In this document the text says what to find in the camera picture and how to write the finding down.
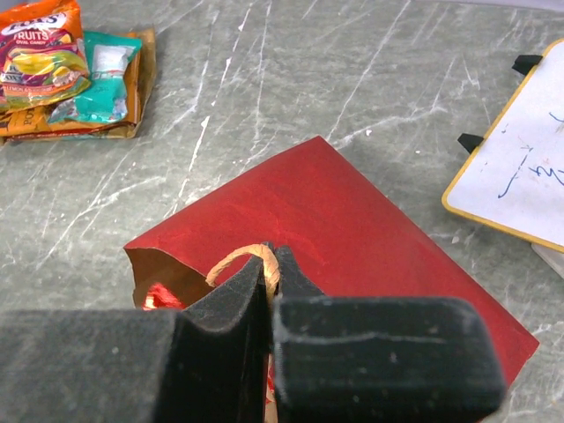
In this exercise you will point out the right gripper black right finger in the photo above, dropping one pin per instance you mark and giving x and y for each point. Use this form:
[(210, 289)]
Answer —
[(379, 359)]

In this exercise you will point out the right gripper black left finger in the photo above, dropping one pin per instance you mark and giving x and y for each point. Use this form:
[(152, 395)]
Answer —
[(205, 363)]

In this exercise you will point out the red snack packet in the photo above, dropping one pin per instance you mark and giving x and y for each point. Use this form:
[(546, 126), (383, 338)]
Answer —
[(158, 296)]

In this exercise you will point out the red brown paper bag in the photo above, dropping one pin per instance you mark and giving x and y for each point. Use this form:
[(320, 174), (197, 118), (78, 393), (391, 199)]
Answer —
[(347, 237)]

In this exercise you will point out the teal snack packet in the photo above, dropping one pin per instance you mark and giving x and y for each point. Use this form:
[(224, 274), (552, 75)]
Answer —
[(108, 57)]

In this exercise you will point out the orange Kettle chip bag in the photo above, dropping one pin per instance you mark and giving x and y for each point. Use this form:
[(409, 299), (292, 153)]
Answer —
[(35, 120)]

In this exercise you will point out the Doritos chip bag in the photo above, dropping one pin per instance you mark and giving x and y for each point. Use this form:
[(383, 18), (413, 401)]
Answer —
[(146, 78)]

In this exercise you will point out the white notepad board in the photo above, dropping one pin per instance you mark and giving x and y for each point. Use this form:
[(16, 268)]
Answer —
[(513, 181)]

